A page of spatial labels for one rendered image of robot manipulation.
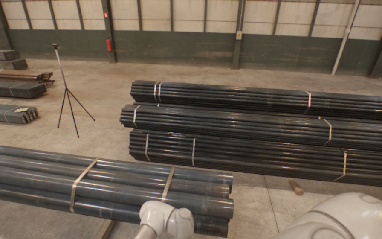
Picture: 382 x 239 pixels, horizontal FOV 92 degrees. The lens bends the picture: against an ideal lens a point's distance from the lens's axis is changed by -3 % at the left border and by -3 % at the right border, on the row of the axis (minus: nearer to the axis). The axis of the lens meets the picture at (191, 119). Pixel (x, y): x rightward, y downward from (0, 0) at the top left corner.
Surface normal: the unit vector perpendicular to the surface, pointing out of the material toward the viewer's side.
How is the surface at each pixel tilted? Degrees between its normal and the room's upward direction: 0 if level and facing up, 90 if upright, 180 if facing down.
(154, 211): 7
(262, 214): 0
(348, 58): 90
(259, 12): 90
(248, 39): 90
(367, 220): 17
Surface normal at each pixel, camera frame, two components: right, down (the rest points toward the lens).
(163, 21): -0.15, 0.44
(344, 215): -0.18, -0.89
